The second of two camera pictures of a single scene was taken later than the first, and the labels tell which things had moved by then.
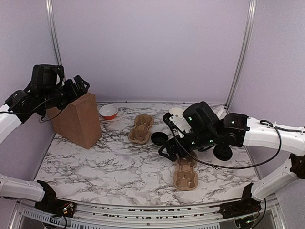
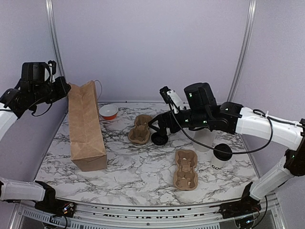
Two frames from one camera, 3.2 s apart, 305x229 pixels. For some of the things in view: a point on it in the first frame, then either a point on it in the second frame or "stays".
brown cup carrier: (185, 178) stays
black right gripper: (172, 156) -> (163, 118)
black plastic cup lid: (222, 152) stays
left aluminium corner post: (54, 30) stays
